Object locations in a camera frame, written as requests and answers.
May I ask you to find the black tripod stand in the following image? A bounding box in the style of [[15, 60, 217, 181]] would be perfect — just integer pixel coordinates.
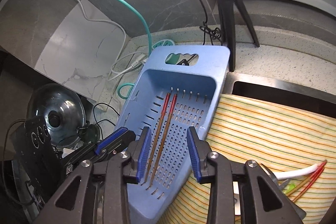
[[217, 0, 260, 72]]

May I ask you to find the steel pot lid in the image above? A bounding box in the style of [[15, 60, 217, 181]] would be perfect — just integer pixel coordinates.
[[27, 83, 86, 148]]

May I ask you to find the black camera box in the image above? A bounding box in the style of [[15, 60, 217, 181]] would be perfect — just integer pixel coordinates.
[[10, 115, 62, 202]]

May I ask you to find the white ceramic spoon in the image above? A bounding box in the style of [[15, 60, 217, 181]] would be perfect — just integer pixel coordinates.
[[273, 164, 318, 180]]

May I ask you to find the green plastic spoon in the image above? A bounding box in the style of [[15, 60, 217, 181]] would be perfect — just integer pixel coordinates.
[[284, 183, 295, 194]]

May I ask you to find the striped yellow cloth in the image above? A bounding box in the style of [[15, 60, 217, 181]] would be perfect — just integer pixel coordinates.
[[158, 93, 336, 224]]

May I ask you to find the blue plastic utensil basket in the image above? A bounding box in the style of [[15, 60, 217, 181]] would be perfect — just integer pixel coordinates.
[[117, 45, 230, 223]]

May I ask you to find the white cable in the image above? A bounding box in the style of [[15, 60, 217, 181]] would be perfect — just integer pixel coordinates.
[[23, 0, 148, 81]]

